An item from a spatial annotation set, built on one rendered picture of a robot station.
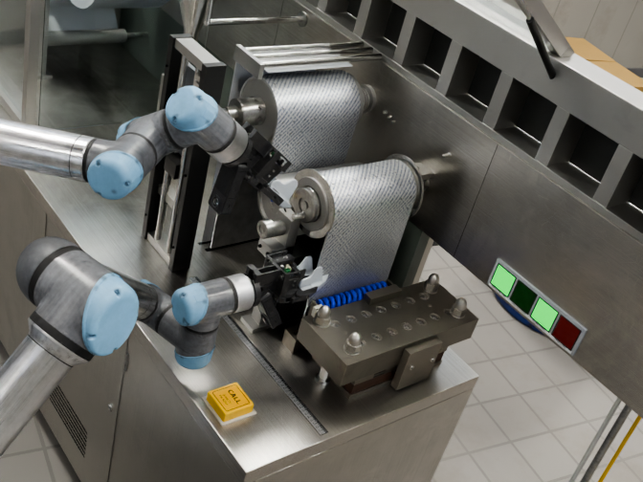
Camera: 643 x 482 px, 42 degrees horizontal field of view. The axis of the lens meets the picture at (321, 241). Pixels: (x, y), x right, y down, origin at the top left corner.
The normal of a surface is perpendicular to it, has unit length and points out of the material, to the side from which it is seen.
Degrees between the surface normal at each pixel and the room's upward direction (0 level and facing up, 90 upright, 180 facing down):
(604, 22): 90
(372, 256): 90
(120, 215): 0
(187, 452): 90
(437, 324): 0
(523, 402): 0
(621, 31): 90
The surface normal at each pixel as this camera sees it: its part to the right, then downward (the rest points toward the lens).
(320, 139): 0.58, 0.59
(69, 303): -0.15, -0.26
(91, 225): 0.23, -0.81
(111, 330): 0.85, 0.38
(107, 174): -0.23, 0.50
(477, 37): -0.78, 0.18
